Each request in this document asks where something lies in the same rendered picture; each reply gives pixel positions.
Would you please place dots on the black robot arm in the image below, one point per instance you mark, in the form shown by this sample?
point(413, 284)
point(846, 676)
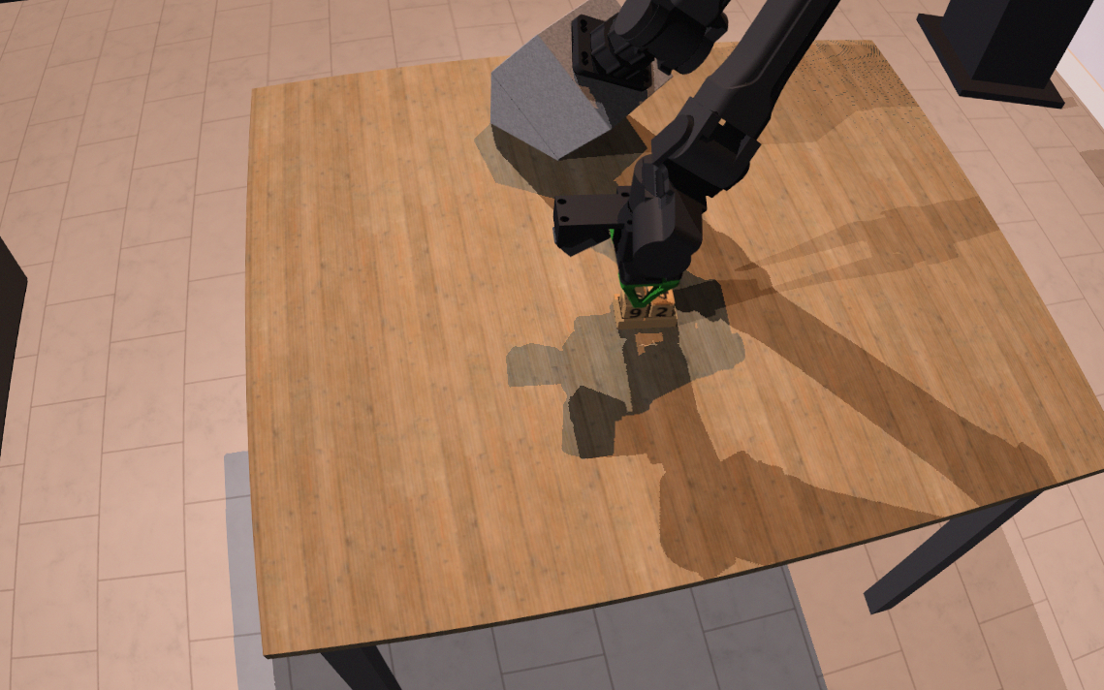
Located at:
point(697, 157)

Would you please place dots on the orange number cube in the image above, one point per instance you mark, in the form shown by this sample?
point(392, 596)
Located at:
point(662, 306)
point(627, 310)

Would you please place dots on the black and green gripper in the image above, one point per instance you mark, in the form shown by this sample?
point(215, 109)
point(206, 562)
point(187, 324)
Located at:
point(630, 278)

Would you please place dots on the orange open-top tray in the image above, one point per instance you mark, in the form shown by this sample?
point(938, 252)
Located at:
point(642, 323)

